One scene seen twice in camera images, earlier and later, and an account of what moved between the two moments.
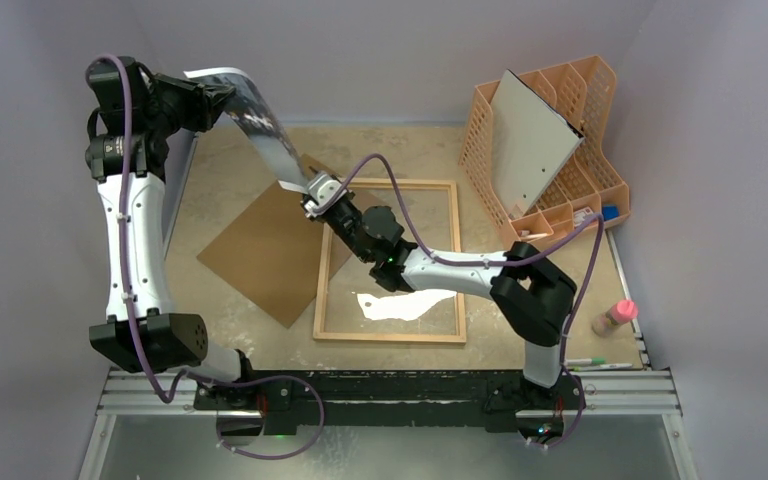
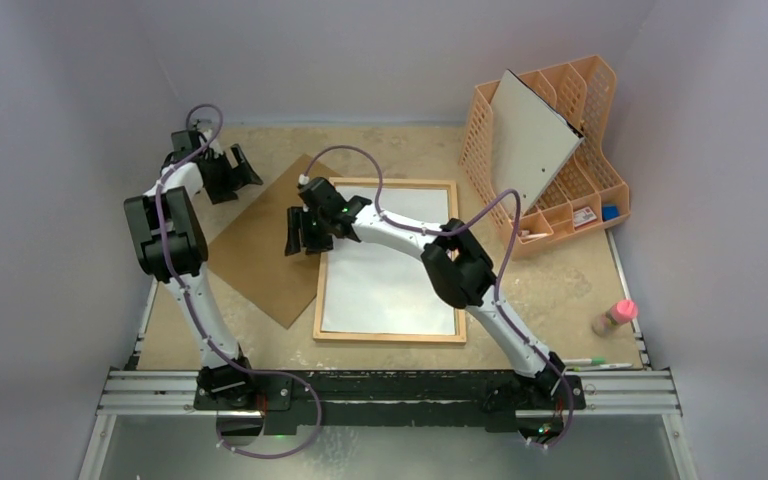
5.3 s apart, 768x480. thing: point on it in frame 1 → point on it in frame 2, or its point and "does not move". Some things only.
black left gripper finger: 218,92 → 244,171
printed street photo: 251,111 → 375,287
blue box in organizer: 610,212 does not move
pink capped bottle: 621,312 does not move
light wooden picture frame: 453,338 does not move
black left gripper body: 175,105 → 223,175
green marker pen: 596,361 does not move
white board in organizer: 532,141 does not move
